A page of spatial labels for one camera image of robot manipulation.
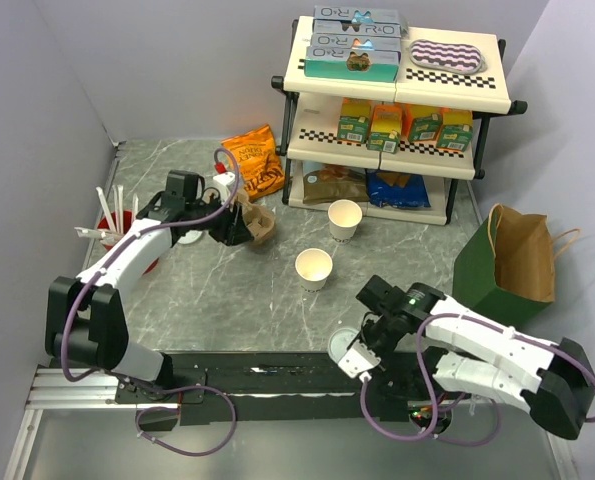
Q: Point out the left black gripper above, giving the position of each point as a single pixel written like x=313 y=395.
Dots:
x=232 y=228

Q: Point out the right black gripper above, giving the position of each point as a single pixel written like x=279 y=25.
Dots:
x=368 y=324

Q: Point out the brown cardboard cup carrier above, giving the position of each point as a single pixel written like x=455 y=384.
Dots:
x=259 y=220

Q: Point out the white plastic cup lid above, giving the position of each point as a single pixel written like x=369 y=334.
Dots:
x=340 y=341

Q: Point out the white paper coffee cup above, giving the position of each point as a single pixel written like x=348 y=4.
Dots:
x=313 y=266

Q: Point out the brown paper bag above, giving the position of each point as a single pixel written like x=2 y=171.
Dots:
x=524 y=252

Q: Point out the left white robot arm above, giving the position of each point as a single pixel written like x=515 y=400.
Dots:
x=85 y=315

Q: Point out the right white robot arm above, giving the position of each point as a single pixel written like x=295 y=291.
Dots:
x=420 y=344

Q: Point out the orange kettle chips bag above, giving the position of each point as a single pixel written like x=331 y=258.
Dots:
x=260 y=166

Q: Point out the dark green paper bag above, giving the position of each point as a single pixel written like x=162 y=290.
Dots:
x=474 y=285

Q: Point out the brown snack bag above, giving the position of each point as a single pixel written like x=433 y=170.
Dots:
x=324 y=183

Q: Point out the blue snack bag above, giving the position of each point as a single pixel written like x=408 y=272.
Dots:
x=397 y=190

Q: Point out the cream three-tier shelf rack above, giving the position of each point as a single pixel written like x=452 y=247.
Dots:
x=312 y=108

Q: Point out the green juice carton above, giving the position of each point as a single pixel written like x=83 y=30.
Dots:
x=422 y=123
x=354 y=120
x=456 y=130

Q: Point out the teal front R&O box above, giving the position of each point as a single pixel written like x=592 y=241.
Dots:
x=352 y=64

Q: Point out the grey back R&O box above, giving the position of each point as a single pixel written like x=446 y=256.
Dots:
x=361 y=21

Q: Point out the purple wavy pattern pouch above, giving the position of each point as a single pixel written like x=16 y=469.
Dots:
x=463 y=59

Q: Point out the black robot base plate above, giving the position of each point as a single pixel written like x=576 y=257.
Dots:
x=247 y=386

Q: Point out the aluminium rail frame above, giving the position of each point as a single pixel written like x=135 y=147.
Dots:
x=70 y=431

